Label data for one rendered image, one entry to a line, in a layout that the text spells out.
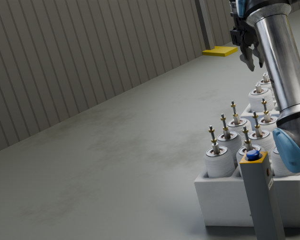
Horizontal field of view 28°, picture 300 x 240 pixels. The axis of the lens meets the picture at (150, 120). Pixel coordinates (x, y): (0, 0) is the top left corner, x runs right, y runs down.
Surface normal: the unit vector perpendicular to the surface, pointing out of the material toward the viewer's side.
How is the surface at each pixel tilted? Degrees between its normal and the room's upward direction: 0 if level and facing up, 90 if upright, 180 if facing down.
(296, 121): 57
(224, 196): 90
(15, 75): 90
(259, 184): 90
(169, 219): 0
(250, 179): 90
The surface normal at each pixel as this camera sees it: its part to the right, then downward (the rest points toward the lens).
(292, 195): -0.41, 0.42
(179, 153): -0.26, -0.91
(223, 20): 0.58, 0.14
